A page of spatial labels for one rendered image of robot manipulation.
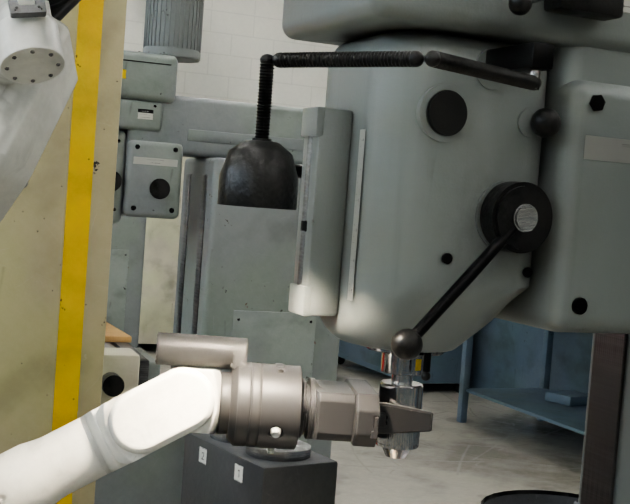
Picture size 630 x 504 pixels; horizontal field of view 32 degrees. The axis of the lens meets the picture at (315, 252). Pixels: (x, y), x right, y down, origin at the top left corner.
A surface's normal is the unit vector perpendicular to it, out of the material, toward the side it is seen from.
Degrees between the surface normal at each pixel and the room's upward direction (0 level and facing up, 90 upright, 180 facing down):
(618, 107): 90
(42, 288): 90
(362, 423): 90
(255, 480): 90
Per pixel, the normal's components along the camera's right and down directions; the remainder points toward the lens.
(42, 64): 0.25, 0.89
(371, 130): -0.76, -0.02
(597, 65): 0.40, 0.07
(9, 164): 0.81, 0.47
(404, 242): -0.07, 0.04
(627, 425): -0.91, -0.05
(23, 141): 0.96, 0.01
